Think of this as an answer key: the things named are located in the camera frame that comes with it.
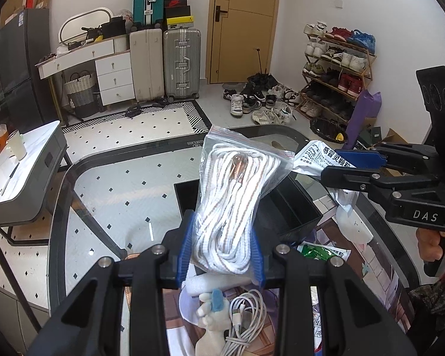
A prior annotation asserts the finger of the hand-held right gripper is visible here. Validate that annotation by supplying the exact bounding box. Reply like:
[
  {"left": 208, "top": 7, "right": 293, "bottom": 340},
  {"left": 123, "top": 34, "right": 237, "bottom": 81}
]
[
  {"left": 332, "top": 143, "right": 440, "bottom": 175},
  {"left": 321, "top": 166, "right": 442, "bottom": 208}
]

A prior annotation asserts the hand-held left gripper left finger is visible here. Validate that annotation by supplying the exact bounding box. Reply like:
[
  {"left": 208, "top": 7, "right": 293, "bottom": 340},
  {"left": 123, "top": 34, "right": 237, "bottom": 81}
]
[{"left": 26, "top": 209, "right": 194, "bottom": 356}]

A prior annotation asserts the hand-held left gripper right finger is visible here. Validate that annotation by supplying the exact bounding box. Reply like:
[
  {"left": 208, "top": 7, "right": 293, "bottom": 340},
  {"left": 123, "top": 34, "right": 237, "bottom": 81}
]
[{"left": 250, "top": 226, "right": 419, "bottom": 356}]

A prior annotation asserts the silver medicine packet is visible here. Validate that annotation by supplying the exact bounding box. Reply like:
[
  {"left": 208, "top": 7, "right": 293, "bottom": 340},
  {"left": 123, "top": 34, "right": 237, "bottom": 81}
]
[{"left": 291, "top": 140, "right": 368, "bottom": 208}]

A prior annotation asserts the zip bag of white rope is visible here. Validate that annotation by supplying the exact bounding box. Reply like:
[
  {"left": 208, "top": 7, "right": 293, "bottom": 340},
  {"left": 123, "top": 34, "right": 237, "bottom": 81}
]
[{"left": 191, "top": 125, "right": 295, "bottom": 277}]

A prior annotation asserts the white plush toy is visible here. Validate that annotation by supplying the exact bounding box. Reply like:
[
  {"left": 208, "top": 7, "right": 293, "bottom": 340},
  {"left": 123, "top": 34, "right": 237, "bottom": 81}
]
[{"left": 195, "top": 289, "right": 238, "bottom": 356}]

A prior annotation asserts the person's right forearm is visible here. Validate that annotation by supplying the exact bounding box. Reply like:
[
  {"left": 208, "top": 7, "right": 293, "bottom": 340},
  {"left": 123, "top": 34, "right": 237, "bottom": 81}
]
[{"left": 408, "top": 276, "right": 445, "bottom": 356}]

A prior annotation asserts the person's right hand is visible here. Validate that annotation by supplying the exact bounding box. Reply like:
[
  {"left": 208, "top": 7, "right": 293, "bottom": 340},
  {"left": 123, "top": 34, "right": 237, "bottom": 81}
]
[{"left": 416, "top": 229, "right": 445, "bottom": 264}]

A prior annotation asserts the dark green box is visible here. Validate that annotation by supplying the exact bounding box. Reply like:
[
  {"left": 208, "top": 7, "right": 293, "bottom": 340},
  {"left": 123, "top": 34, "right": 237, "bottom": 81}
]
[{"left": 358, "top": 126, "right": 382, "bottom": 149}]

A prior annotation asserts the black basket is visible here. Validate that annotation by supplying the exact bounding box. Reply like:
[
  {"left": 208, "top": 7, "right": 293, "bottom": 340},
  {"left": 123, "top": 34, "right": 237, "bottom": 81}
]
[{"left": 309, "top": 117, "right": 348, "bottom": 143}]

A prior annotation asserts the purple bag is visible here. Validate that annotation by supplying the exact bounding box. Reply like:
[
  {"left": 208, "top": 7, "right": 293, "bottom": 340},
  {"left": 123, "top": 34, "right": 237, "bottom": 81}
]
[{"left": 344, "top": 90, "right": 382, "bottom": 149}]

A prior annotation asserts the green medicine packet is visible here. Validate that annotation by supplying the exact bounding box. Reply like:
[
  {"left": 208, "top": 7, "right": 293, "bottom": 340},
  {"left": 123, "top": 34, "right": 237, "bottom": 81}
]
[{"left": 297, "top": 242, "right": 351, "bottom": 268}]

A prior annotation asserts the wooden shoe rack with shoes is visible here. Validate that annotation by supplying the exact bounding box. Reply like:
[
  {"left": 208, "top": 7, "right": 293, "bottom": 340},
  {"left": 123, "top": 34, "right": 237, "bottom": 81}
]
[{"left": 296, "top": 21, "right": 376, "bottom": 119}]

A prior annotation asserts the printed mat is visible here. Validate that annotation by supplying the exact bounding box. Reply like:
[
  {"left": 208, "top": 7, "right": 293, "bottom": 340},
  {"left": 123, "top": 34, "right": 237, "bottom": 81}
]
[{"left": 163, "top": 195, "right": 410, "bottom": 356}]

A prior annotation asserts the black umbrella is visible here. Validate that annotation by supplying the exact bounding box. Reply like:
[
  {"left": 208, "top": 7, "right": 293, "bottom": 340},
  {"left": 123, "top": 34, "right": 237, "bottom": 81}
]
[{"left": 247, "top": 48, "right": 279, "bottom": 88}]

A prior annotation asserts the pile of sneakers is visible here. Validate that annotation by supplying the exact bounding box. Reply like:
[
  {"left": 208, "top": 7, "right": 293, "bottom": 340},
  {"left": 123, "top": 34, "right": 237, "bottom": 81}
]
[{"left": 222, "top": 82, "right": 301, "bottom": 126}]

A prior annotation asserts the black white patterned rug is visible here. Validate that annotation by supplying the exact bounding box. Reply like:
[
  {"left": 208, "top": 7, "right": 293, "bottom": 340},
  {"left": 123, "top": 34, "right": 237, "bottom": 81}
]
[{"left": 61, "top": 99, "right": 213, "bottom": 134}]

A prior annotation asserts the wooden door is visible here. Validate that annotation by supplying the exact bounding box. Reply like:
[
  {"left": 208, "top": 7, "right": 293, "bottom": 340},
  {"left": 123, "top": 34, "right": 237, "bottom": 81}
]
[{"left": 209, "top": 0, "right": 282, "bottom": 84}]

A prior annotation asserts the grey side table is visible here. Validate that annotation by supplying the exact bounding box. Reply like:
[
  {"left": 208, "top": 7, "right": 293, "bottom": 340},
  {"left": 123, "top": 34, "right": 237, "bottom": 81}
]
[{"left": 0, "top": 120, "right": 73, "bottom": 245}]

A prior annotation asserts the slim pen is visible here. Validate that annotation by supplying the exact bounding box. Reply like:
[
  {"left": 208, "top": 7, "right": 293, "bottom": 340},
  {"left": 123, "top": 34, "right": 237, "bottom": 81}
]
[{"left": 0, "top": 161, "right": 21, "bottom": 195}]

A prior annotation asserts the beige suitcase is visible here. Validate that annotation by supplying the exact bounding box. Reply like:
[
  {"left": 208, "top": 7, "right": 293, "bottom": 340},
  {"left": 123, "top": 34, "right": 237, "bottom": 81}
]
[{"left": 129, "top": 28, "right": 164, "bottom": 102}]

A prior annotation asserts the silver suitcase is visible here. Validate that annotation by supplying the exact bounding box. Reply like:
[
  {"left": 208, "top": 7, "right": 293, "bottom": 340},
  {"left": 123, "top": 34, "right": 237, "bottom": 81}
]
[{"left": 162, "top": 28, "right": 202, "bottom": 101}]

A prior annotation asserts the woven basket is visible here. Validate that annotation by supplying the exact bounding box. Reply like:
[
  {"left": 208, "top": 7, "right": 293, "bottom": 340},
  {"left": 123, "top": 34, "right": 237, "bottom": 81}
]
[{"left": 64, "top": 70, "right": 99, "bottom": 119}]

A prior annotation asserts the white dresser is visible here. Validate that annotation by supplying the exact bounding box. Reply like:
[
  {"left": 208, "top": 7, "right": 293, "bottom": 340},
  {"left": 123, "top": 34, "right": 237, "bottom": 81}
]
[{"left": 36, "top": 37, "right": 135, "bottom": 106}]

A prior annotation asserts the white cup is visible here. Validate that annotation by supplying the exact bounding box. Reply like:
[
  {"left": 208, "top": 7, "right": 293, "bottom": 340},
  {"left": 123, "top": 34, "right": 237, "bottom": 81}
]
[{"left": 7, "top": 129, "right": 28, "bottom": 160}]

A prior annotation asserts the black yellow shoe box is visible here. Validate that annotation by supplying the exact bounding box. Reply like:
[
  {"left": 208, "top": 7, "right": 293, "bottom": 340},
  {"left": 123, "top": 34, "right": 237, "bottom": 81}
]
[{"left": 166, "top": 17, "right": 195, "bottom": 30}]

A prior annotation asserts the black bag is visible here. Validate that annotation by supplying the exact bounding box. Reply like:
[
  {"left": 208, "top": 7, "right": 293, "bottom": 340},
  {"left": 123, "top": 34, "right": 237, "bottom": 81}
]
[{"left": 100, "top": 17, "right": 128, "bottom": 39}]

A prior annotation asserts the black yellow tool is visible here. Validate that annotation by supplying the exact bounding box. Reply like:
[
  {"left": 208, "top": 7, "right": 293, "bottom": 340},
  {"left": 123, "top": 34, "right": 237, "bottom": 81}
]
[{"left": 81, "top": 26, "right": 104, "bottom": 41}]

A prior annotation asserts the dark refrigerator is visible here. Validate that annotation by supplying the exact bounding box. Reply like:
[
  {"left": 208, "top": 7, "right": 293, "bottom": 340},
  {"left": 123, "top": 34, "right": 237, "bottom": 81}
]
[{"left": 0, "top": 7, "right": 56, "bottom": 134}]

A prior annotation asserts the oval mirror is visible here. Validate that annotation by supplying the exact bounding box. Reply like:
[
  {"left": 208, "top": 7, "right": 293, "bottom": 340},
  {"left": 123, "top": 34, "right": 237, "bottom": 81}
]
[{"left": 57, "top": 6, "right": 114, "bottom": 47}]

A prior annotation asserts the white charging cable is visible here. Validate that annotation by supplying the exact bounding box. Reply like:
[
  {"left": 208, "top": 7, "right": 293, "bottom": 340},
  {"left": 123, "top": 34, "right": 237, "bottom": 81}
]
[{"left": 217, "top": 290, "right": 268, "bottom": 356}]

